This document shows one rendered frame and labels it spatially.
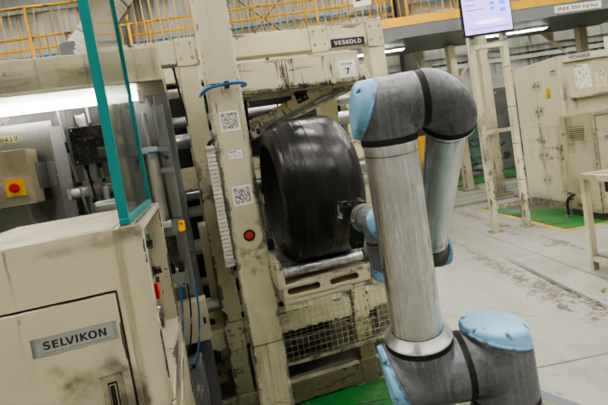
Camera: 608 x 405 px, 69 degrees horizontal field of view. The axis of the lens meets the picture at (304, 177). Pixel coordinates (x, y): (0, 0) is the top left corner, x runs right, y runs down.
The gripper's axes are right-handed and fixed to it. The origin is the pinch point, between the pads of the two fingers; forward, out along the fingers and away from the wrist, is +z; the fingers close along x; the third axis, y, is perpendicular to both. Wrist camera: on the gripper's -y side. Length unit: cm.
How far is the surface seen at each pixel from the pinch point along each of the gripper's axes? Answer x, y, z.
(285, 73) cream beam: 0, 62, 47
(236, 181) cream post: 33.1, 18.7, 20.9
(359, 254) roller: -9.4, -18.2, 13.8
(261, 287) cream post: 30.6, -24.4, 21.4
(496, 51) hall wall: -760, 204, 826
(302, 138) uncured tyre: 7.9, 30.6, 7.6
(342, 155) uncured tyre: -4.4, 22.0, 2.0
